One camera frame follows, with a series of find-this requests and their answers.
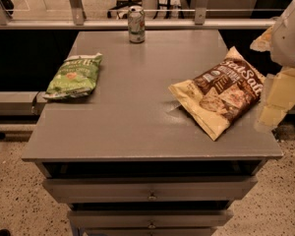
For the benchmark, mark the brown sea salt chip bag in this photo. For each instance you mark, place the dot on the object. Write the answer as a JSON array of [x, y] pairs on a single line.
[[222, 94]]

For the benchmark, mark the lower grey drawer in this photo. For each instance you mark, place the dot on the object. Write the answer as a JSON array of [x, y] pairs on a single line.
[[149, 219]]

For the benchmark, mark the grey drawer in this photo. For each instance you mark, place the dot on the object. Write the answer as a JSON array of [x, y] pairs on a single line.
[[77, 191], [149, 219]]

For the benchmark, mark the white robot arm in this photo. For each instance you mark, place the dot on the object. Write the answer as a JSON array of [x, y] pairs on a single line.
[[282, 49]]

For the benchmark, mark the green white soda can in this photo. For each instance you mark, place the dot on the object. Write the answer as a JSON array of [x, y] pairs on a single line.
[[136, 24]]

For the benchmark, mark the green jalapeno chip bag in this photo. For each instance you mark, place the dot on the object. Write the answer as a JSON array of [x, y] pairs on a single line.
[[76, 77]]

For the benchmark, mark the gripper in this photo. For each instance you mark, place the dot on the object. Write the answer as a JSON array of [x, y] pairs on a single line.
[[289, 44]]

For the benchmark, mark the upper grey drawer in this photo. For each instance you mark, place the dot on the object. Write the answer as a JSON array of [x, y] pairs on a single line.
[[77, 191]]

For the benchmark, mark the grey drawer cabinet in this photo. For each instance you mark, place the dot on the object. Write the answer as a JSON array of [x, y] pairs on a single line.
[[131, 127]]

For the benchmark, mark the metal railing frame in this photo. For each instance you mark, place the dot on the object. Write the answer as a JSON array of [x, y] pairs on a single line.
[[73, 17]]

